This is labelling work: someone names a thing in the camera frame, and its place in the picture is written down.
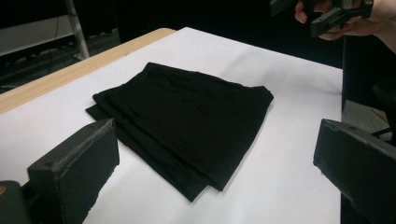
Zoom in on white metal desk frame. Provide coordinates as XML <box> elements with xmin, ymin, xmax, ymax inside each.
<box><xmin>0</xmin><ymin>0</ymin><xmax>92</xmax><ymax>61</ymax></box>

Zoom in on white paper sheet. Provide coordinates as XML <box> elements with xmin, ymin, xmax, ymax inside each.
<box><xmin>0</xmin><ymin>26</ymin><xmax>344</xmax><ymax>224</ymax></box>

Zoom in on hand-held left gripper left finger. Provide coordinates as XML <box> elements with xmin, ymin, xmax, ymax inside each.
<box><xmin>27</xmin><ymin>118</ymin><xmax>120</xmax><ymax>224</ymax></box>

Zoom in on black garment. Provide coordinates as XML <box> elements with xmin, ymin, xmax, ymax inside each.
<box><xmin>85</xmin><ymin>62</ymin><xmax>275</xmax><ymax>203</ymax></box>

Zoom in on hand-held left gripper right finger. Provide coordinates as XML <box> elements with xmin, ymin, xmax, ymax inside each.
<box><xmin>313</xmin><ymin>118</ymin><xmax>396</xmax><ymax>224</ymax></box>

